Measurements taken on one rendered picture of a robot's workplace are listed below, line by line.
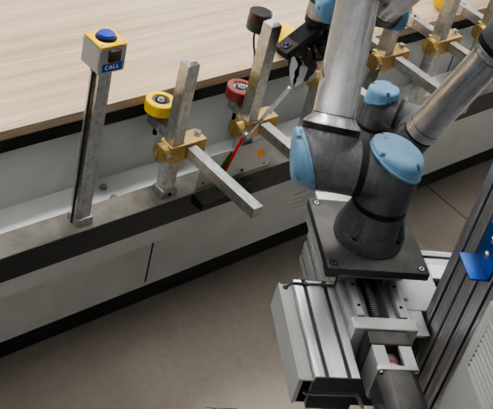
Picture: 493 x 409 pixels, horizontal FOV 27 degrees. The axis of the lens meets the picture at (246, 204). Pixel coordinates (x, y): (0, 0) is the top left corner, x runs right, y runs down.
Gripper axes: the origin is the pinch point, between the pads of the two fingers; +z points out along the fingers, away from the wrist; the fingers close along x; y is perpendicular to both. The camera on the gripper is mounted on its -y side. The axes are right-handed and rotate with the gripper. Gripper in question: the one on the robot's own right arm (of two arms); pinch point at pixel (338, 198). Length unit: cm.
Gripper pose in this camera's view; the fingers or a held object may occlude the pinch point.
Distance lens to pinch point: 260.4
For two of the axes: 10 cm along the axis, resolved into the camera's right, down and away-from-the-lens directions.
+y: 6.3, 5.8, -5.2
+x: 7.5, -2.7, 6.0
